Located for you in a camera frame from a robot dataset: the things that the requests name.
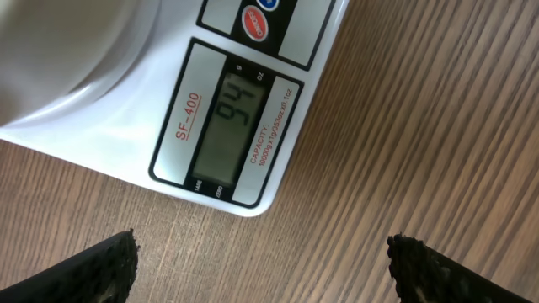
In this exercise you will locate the white bowl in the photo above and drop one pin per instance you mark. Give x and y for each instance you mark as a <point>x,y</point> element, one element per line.
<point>57,56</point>

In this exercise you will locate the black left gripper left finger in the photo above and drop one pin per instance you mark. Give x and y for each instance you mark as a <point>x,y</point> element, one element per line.
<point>104,272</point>

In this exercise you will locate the white digital kitchen scale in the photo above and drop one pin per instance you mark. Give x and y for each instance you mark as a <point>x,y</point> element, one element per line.
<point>201,100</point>

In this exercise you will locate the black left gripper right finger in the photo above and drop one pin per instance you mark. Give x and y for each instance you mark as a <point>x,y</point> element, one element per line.
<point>424,275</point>

